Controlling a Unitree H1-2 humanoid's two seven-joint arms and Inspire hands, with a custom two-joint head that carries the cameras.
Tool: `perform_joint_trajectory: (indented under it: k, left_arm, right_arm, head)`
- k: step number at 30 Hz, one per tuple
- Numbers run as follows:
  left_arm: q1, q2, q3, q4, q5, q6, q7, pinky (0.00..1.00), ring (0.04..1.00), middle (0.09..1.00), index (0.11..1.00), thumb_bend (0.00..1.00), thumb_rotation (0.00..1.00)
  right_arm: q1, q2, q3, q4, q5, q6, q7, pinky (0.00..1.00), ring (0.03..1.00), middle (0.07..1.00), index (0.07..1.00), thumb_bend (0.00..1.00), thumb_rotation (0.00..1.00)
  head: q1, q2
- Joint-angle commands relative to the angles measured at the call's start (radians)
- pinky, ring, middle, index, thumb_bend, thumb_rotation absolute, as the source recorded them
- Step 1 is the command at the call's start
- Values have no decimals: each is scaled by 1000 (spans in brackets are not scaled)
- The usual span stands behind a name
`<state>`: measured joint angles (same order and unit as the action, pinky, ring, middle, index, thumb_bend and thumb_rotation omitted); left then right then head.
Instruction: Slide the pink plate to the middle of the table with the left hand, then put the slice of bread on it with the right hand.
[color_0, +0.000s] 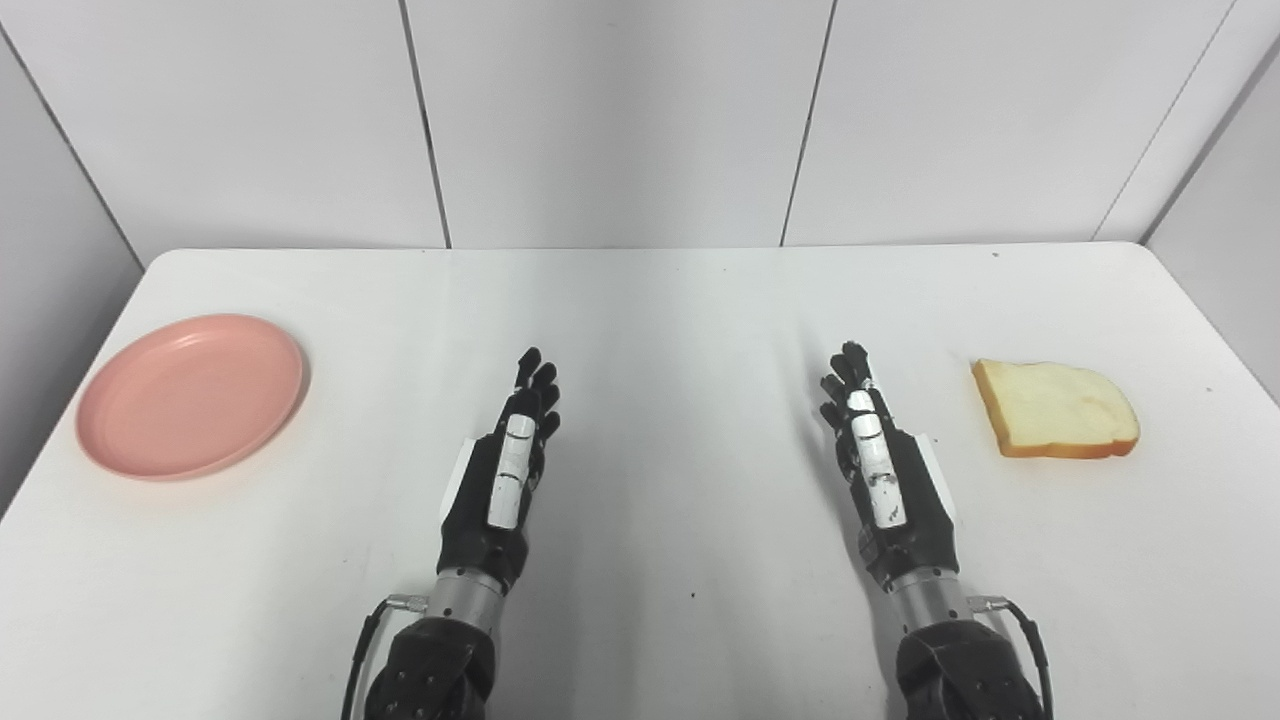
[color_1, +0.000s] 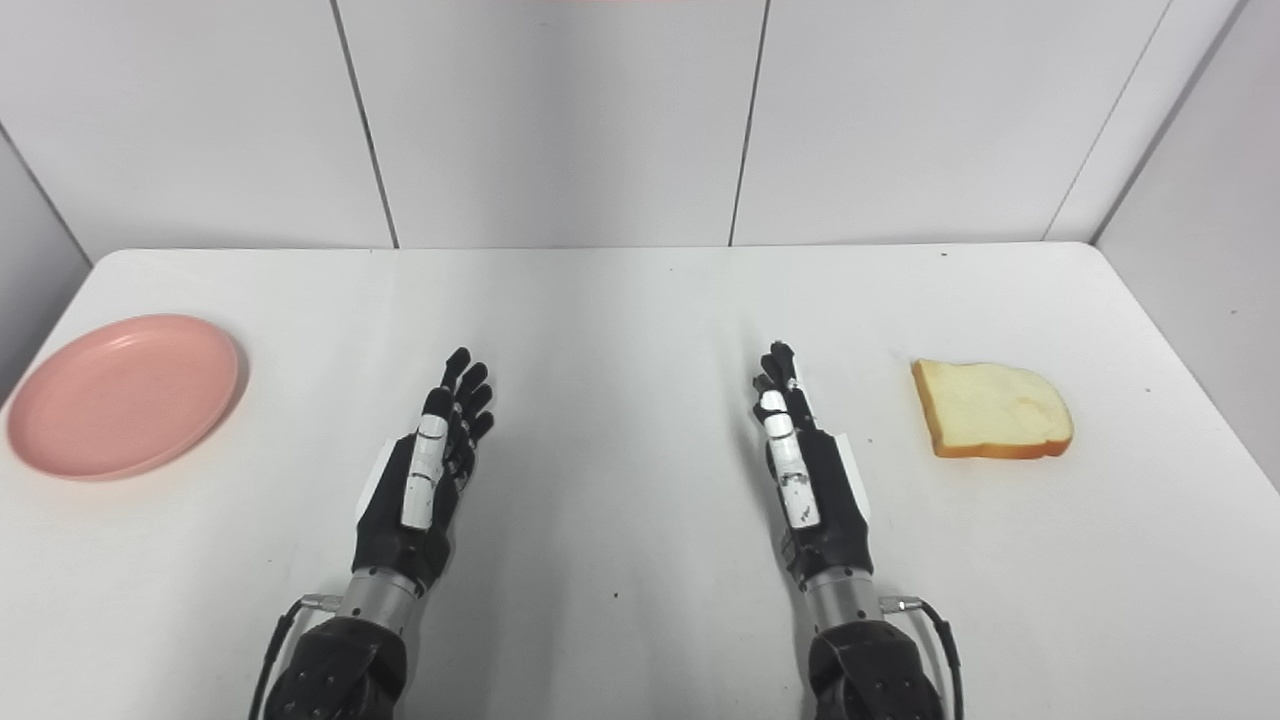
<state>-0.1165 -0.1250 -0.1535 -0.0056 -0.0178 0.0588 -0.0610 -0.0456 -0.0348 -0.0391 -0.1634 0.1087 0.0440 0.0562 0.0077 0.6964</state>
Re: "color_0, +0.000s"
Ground slice of white bread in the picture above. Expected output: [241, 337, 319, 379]
[971, 358, 1141, 460]

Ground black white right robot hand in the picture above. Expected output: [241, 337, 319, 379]
[819, 341, 963, 593]

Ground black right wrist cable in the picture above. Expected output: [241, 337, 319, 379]
[966, 595, 1056, 720]

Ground pink round plate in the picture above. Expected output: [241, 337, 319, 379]
[76, 314, 306, 482]

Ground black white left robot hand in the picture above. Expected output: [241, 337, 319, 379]
[437, 347, 562, 596]

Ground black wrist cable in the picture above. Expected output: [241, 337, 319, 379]
[966, 595, 1056, 720]
[340, 594, 429, 720]

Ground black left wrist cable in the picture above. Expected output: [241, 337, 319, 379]
[340, 594, 429, 720]

